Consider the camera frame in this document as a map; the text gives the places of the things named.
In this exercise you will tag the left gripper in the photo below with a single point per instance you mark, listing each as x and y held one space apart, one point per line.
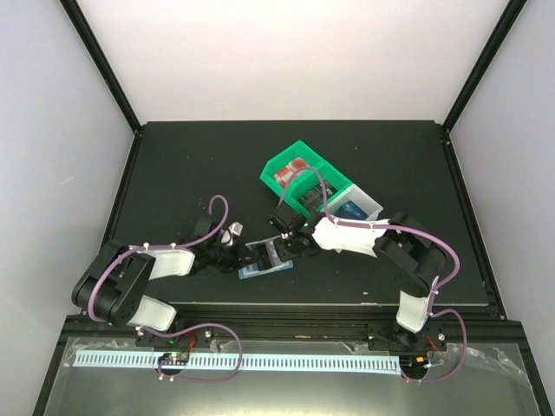
239 256

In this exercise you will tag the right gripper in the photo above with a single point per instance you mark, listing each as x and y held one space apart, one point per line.
284 254

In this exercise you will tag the blue card holder wallet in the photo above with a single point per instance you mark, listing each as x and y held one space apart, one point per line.
277 262

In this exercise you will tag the green bin with black cards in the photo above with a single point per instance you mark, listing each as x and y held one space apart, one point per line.
305 192

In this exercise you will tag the white bin with blue cards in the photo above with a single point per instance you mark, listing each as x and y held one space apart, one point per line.
355 194

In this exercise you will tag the green bin with red cards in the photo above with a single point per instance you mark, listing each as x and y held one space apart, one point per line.
298 149

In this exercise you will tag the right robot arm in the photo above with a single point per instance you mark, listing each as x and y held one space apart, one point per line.
411 258

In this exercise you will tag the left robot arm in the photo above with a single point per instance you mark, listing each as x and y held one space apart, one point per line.
113 288

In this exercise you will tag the black credit card stack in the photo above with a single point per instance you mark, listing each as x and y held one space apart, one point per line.
313 198

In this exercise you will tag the blue credit card stack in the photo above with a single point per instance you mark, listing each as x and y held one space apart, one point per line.
350 210

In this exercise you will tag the red white credit card stack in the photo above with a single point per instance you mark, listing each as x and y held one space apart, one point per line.
283 175

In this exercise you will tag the left small circuit board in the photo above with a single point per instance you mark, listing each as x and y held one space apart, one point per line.
173 360

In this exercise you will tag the small circuit board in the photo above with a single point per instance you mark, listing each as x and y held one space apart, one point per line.
173 360
420 362

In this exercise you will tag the right small circuit board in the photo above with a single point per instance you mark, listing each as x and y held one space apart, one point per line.
420 362

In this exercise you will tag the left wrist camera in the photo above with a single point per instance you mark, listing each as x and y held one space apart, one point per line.
229 235

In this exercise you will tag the white slotted cable duct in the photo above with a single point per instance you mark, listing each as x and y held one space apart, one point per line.
358 364

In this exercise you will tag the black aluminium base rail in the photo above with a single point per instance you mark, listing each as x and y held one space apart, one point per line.
379 331

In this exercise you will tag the left black frame post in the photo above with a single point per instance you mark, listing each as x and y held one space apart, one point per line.
89 40

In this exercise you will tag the black frame post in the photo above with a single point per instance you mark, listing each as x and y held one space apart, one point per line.
89 40
502 28

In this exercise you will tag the right black frame post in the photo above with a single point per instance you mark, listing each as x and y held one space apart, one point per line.
502 28

